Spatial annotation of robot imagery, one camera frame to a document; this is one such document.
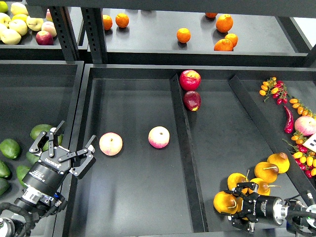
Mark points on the dark red apple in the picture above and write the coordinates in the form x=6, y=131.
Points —
x=192, y=100

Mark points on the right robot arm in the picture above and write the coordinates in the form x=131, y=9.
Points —
x=300, y=220

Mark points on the orange cut by post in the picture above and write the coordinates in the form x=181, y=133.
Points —
x=107, y=22

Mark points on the red apple on shelf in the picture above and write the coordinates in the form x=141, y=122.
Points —
x=44, y=38

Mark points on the dark green avocado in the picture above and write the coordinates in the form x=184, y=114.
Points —
x=32, y=158

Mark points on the bright red apple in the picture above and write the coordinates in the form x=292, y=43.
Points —
x=189, y=80

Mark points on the green avocado long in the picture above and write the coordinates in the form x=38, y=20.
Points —
x=21, y=172

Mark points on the cherry tomato bunch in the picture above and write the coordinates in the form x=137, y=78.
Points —
x=274, y=88
x=304, y=157

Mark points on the yellow apple middle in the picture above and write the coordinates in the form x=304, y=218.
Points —
x=19, y=26

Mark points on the red chili pepper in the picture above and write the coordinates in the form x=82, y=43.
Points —
x=289, y=125

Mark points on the yellow pear pile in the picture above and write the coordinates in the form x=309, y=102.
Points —
x=235, y=178
x=263, y=186

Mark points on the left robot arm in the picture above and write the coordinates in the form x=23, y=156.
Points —
x=41, y=197

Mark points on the black tray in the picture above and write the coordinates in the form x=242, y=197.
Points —
x=32, y=93
x=148, y=192

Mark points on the pale peach on shelf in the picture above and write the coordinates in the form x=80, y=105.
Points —
x=49, y=27

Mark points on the pink apple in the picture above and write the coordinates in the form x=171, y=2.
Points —
x=305, y=125
x=158, y=137
x=110, y=144

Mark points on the white label card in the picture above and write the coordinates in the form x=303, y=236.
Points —
x=310, y=143

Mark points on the cherry tomato bunch lower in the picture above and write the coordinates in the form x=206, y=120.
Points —
x=304, y=157

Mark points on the pink apple far right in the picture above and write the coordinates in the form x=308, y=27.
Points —
x=305, y=125

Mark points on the cherry tomato bunch upper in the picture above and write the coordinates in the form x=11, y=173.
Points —
x=274, y=88

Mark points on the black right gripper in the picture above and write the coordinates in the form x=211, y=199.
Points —
x=255, y=208

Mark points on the green avocado lower edge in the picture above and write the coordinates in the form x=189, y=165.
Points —
x=4, y=186

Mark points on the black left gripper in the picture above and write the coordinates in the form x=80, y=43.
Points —
x=49, y=172

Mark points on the green avocado at edge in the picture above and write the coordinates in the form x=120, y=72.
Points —
x=4, y=170

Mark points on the green avocado upper left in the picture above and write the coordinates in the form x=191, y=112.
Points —
x=10, y=148

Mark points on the pink apple left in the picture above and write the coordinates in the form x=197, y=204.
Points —
x=110, y=144

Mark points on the yellow apple with stem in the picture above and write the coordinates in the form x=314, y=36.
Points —
x=34, y=24

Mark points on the yellow apple front left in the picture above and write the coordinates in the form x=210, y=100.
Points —
x=10, y=37

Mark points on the yellow pear middle pile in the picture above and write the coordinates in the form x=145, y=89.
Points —
x=263, y=186

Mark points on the orange front right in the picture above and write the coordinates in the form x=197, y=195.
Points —
x=223, y=45

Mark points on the green lime corner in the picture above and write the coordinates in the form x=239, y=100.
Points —
x=3, y=7

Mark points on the yellow pear left pile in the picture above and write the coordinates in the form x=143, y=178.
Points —
x=235, y=178

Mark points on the black middle tray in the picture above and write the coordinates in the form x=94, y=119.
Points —
x=148, y=192

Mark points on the orange upper left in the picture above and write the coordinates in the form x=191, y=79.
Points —
x=122, y=20

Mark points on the black left tray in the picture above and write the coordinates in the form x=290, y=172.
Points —
x=32, y=93

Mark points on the yellow pear with stem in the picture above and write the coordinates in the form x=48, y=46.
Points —
x=266, y=171

